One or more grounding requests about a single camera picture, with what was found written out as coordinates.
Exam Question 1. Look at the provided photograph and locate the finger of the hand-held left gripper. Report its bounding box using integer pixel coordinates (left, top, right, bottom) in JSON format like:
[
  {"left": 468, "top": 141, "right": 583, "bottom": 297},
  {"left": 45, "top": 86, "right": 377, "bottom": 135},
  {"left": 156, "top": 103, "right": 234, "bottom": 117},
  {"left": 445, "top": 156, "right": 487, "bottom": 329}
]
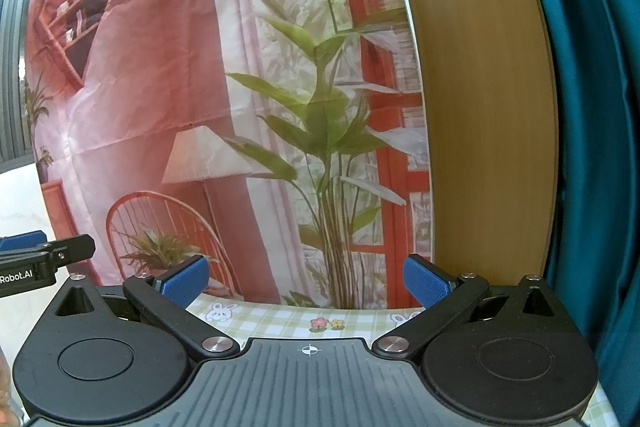
[{"left": 0, "top": 230, "right": 97, "bottom": 265}]

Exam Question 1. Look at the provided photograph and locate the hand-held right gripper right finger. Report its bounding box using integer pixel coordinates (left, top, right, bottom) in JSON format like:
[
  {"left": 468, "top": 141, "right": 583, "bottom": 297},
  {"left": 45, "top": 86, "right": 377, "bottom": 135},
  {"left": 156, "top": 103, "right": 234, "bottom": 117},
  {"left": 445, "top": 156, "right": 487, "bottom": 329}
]
[{"left": 372, "top": 253, "right": 573, "bottom": 360}]

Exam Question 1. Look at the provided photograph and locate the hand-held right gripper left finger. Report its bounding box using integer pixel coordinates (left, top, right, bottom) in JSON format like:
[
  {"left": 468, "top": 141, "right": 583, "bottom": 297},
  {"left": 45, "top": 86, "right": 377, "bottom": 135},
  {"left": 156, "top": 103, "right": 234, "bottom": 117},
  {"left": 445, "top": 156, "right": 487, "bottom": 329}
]
[{"left": 51, "top": 255, "right": 241, "bottom": 362}]

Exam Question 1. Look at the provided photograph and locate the green checked tablecloth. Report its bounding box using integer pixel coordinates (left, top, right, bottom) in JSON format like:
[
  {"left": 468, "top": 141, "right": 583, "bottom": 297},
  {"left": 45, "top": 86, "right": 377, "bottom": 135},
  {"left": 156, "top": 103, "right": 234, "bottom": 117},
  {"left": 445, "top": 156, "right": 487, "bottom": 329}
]
[{"left": 185, "top": 294, "right": 613, "bottom": 427}]

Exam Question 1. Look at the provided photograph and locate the wooden panel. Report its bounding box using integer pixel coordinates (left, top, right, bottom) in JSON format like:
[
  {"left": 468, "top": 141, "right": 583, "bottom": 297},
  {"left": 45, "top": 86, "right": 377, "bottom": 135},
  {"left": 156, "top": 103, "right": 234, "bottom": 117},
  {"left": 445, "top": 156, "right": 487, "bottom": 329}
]
[{"left": 382, "top": 0, "right": 559, "bottom": 289}]

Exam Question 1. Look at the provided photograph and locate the printed room backdrop cloth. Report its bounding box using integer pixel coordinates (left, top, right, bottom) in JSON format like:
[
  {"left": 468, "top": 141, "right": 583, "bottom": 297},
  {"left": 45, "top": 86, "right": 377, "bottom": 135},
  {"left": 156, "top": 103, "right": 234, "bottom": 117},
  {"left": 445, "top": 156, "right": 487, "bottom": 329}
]
[{"left": 27, "top": 0, "right": 434, "bottom": 311}]

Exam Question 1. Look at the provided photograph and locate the teal curtain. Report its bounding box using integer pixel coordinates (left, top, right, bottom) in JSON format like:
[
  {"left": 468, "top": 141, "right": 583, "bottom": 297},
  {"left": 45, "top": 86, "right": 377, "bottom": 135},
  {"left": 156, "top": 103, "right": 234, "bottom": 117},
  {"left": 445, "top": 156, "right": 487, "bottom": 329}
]
[{"left": 504, "top": 0, "right": 640, "bottom": 427}]

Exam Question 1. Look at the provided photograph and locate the grey window frame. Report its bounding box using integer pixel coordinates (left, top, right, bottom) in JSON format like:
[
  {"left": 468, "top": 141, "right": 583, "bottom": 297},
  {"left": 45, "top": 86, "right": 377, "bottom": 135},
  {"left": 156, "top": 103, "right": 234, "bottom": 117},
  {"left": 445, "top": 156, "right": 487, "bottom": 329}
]
[{"left": 0, "top": 0, "right": 118, "bottom": 176}]

